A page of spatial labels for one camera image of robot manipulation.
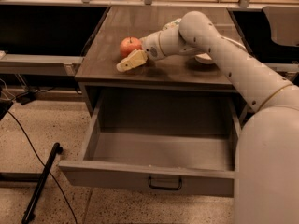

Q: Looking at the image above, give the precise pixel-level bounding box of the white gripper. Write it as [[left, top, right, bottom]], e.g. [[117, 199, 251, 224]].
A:
[[116, 32, 163, 72]]

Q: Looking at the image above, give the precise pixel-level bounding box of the red apple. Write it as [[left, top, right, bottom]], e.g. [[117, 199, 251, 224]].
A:
[[120, 36, 142, 58]]

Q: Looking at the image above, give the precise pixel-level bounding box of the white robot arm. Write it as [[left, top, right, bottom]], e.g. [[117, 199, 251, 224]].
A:
[[117, 11, 299, 224]]

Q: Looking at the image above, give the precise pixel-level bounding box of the grey cabinet with top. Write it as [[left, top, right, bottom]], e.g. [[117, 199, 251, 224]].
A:
[[76, 6, 235, 112]]

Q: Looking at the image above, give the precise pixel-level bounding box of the open grey top drawer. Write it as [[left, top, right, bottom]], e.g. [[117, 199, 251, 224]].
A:
[[59, 91, 239, 197]]

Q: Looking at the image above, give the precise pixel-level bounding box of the crushed green soda can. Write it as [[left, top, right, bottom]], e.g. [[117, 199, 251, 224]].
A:
[[162, 18, 181, 30]]

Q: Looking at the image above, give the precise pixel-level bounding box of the white bowl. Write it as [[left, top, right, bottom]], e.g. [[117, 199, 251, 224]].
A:
[[195, 36, 246, 64]]

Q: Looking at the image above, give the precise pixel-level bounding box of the grey chair back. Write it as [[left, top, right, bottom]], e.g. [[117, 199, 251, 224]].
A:
[[263, 7, 299, 47]]

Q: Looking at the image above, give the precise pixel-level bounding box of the black stand leg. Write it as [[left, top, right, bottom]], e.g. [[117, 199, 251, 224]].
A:
[[21, 143, 63, 224]]

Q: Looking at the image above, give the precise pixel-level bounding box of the black drawer handle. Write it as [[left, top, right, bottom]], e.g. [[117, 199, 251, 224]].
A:
[[148, 176, 182, 191]]

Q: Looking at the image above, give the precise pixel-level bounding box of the grey metal rail left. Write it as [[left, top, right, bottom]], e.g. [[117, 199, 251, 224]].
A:
[[0, 54, 83, 76]]

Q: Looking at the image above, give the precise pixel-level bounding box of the black floor cable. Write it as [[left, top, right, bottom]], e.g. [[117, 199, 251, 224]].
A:
[[6, 109, 78, 224]]

